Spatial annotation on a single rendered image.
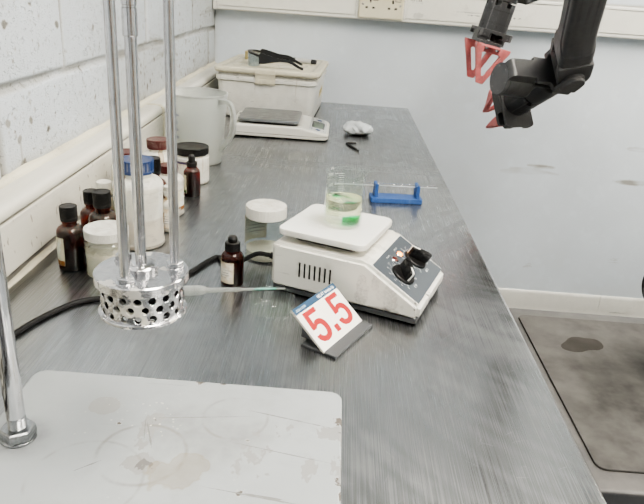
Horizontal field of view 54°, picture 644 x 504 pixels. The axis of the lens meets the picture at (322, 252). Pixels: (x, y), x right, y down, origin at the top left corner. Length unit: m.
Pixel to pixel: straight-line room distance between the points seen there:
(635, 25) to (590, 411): 1.38
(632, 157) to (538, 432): 1.95
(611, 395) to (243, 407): 1.03
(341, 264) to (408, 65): 1.55
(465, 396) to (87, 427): 0.36
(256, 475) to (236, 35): 1.89
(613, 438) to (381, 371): 0.76
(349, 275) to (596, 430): 0.74
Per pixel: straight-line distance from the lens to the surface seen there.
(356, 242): 0.77
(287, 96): 1.89
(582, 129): 2.44
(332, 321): 0.74
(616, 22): 2.37
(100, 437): 0.59
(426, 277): 0.83
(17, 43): 0.98
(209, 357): 0.70
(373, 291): 0.78
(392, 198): 1.22
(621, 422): 1.43
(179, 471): 0.55
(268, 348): 0.71
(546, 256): 2.56
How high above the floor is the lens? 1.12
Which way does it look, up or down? 23 degrees down
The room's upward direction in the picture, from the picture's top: 4 degrees clockwise
